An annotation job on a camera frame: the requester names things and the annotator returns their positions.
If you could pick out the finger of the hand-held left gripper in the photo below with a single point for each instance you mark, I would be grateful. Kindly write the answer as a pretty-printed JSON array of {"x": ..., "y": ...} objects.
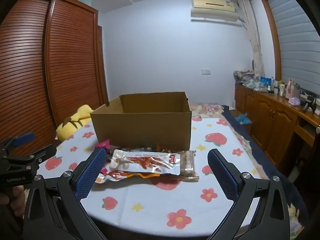
[
  {"x": 23, "y": 138},
  {"x": 42, "y": 153}
]

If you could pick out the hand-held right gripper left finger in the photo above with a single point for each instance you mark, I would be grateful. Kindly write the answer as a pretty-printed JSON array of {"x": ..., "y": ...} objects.
[{"x": 92, "y": 172}]

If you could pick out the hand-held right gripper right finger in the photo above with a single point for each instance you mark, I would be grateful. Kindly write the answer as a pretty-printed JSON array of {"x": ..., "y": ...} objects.
[{"x": 222, "y": 175}]

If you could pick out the pink snack packet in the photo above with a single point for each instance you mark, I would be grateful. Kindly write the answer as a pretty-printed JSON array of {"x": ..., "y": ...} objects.
[{"x": 103, "y": 145}]

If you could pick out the clear biscuit packet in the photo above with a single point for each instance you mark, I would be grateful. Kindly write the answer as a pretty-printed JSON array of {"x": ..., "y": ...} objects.
[{"x": 188, "y": 163}]

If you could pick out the silver red printed snack packet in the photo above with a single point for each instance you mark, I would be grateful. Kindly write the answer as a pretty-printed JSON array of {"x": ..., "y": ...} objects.
[{"x": 150, "y": 163}]

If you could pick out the brown cardboard box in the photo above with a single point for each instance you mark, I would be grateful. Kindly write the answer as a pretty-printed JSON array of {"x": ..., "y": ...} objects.
[{"x": 140, "y": 125}]

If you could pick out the person's left hand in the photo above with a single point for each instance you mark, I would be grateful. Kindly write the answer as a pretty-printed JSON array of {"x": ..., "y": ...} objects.
[{"x": 18, "y": 200}]

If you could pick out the yellow plush toy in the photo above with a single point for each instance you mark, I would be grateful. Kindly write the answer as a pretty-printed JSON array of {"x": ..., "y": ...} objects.
[{"x": 72, "y": 125}]

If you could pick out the teal cloth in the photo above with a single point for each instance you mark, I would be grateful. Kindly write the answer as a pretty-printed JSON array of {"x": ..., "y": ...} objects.
[{"x": 243, "y": 119}]

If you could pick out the white flower printed blanket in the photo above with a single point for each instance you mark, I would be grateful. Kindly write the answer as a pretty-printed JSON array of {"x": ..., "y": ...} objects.
[{"x": 150, "y": 200}]

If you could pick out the orange foil snack packet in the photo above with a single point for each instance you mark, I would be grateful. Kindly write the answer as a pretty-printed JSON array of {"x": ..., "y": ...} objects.
[{"x": 162, "y": 149}]

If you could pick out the navy bordered floral bedsheet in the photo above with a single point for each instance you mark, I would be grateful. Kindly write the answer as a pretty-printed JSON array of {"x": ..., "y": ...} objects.
[{"x": 212, "y": 108}]

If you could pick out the wooden sideboard cabinet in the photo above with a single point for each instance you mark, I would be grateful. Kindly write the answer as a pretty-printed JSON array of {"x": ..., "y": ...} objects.
[{"x": 270, "y": 120}]

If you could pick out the brown slatted wooden wardrobe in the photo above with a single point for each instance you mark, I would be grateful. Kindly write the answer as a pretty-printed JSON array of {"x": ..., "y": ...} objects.
[{"x": 70, "y": 55}]

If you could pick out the blue printed packet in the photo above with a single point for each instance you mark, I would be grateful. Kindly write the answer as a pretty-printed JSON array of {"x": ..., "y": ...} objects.
[{"x": 265, "y": 81}]

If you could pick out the group of small bottles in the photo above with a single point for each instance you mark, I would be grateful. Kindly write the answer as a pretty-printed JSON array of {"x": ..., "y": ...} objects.
[{"x": 277, "y": 87}]

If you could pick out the purple face mask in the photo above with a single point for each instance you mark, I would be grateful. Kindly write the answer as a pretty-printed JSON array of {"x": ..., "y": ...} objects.
[{"x": 295, "y": 101}]

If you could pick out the pink bag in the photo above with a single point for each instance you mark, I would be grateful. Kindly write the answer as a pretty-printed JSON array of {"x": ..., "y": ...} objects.
[{"x": 290, "y": 88}]

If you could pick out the black gadget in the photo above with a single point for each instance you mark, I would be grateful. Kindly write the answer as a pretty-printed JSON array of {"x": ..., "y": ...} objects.
[{"x": 309, "y": 103}]

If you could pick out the pale patterned curtain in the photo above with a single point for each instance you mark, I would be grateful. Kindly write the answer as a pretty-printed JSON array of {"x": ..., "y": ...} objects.
[{"x": 253, "y": 37}]

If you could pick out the grey window blind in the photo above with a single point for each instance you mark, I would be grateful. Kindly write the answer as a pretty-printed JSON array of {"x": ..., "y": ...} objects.
[{"x": 297, "y": 42}]

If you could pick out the white wall switch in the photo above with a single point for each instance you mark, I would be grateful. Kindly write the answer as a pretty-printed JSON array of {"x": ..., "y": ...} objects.
[{"x": 205, "y": 71}]

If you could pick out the wall air conditioner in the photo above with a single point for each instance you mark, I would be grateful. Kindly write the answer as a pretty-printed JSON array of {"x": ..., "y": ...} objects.
[{"x": 212, "y": 8}]

